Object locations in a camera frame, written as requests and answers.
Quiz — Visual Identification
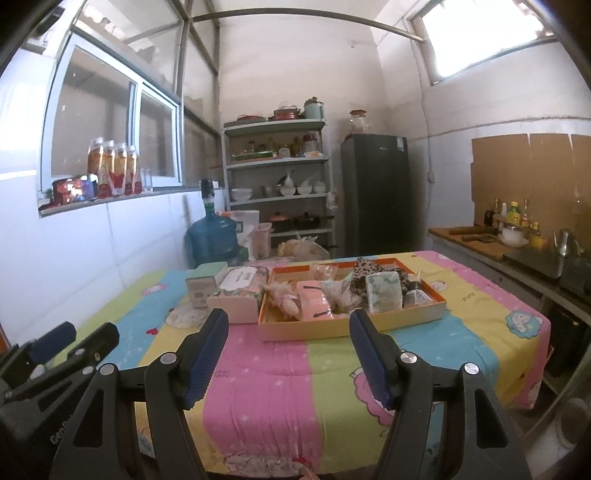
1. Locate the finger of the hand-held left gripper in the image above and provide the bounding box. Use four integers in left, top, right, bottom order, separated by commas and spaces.
27, 322, 78, 366
46, 322, 121, 374

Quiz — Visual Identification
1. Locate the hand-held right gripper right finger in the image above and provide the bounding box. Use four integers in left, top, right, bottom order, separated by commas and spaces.
348, 309, 532, 480

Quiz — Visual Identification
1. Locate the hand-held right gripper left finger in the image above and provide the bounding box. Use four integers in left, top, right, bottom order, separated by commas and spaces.
52, 308, 230, 480

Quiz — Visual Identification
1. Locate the shallow orange cardboard box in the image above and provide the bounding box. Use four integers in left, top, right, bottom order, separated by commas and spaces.
257, 258, 448, 343

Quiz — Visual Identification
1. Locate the pink packet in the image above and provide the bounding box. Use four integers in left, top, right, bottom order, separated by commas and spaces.
295, 281, 348, 322

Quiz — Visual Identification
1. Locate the shiny packet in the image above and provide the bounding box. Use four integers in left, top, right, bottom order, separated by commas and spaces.
402, 281, 437, 309

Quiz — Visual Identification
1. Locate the plush doll pink dress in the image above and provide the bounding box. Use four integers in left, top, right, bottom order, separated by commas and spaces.
263, 281, 299, 320

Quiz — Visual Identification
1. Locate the leopard print cloth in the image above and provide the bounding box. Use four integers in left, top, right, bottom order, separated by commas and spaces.
348, 257, 414, 297

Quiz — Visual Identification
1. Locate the green cardboard box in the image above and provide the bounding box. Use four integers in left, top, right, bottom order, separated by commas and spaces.
186, 262, 230, 309

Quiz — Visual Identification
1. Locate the floral tissue pack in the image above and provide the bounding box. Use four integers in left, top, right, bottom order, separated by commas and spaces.
207, 266, 271, 324

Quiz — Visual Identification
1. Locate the colourful printed blanket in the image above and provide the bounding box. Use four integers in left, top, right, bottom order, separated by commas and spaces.
46, 250, 553, 477

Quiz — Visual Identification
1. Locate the blue water jug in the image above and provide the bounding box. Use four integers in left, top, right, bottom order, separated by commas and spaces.
185, 212, 241, 269

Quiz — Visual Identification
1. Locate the clear plastic container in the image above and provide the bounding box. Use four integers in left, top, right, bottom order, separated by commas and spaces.
252, 223, 273, 260

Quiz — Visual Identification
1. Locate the plastic bag with cabbage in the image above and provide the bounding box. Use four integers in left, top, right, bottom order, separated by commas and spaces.
277, 235, 331, 262

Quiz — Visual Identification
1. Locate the white sack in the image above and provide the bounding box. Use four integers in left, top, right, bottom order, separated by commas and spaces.
228, 210, 260, 257

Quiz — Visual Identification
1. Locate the kitchen counter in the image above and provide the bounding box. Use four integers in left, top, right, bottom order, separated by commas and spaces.
427, 225, 591, 298

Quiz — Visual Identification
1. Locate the black water pump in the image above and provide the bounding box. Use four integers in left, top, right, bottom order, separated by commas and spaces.
199, 179, 218, 216

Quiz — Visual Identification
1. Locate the dark grey fridge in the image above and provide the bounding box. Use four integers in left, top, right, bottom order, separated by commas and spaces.
341, 134, 412, 259

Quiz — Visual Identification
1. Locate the white bowl on saucer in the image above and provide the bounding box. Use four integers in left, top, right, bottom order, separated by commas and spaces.
501, 225, 530, 246

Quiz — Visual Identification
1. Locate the black induction cooker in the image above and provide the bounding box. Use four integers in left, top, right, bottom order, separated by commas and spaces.
503, 249, 567, 278

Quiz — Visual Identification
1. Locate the white bucket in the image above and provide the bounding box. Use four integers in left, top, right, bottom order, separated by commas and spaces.
526, 406, 583, 472

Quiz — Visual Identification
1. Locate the white metal shelf rack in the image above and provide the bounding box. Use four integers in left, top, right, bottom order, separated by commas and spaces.
222, 119, 336, 251

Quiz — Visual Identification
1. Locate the metal kettle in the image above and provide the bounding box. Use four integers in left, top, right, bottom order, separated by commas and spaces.
553, 228, 581, 257

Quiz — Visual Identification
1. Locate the aluminium sliding window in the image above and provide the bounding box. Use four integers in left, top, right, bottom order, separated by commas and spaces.
39, 31, 184, 195

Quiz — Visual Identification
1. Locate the glass jar red lid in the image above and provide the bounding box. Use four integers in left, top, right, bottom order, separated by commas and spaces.
348, 110, 370, 136

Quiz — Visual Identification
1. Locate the cardboard sheet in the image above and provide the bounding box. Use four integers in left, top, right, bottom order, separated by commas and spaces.
471, 133, 591, 232

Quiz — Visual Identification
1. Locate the high bright window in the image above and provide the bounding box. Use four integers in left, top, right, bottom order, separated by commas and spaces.
409, 0, 562, 86

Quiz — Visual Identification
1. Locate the metal ceiling pipe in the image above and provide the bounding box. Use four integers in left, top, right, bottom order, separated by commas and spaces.
191, 11, 424, 42

